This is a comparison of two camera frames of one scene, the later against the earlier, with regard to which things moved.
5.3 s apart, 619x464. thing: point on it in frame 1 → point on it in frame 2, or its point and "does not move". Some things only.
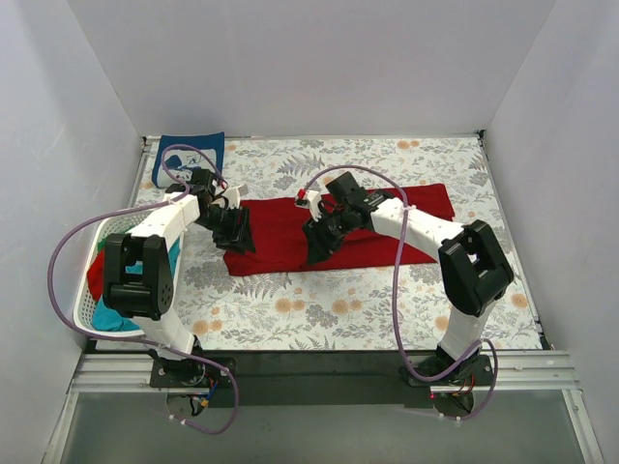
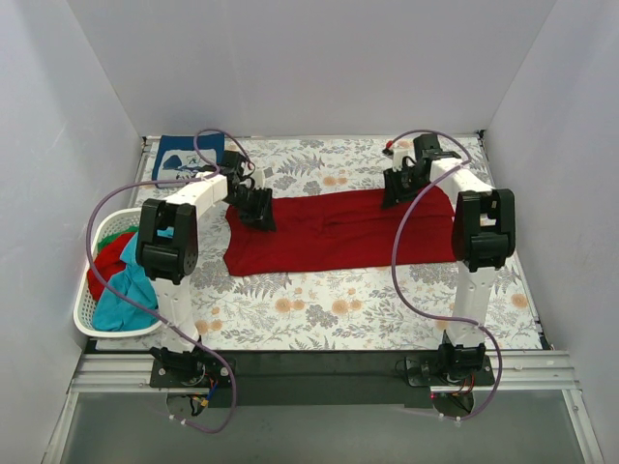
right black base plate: x=478 y=372 does not move
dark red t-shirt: x=278 y=228 does not move
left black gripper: x=232 y=224 → x=256 y=204
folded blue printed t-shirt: x=180 y=161 does not move
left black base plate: x=192 y=373 does not move
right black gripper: x=323 y=232 → x=403 y=183
